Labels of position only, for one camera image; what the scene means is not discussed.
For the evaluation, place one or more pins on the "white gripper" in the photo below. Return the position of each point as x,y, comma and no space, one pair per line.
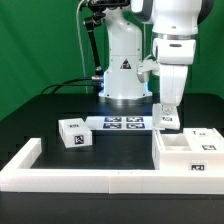
172,84

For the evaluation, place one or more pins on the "white cabinet body box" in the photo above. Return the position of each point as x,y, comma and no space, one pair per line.
172,152

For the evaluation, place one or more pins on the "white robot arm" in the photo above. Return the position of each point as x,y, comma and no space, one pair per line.
151,36

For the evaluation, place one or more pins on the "white cabinet top block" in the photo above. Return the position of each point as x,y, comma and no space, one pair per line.
75,133

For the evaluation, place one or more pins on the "white U-shaped fence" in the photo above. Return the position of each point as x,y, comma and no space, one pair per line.
19,176

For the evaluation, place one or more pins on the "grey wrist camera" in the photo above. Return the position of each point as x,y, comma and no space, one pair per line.
144,69

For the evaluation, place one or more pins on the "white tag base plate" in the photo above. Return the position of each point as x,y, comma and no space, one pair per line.
123,123

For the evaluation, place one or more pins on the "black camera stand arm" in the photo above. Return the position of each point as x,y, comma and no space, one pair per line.
98,8

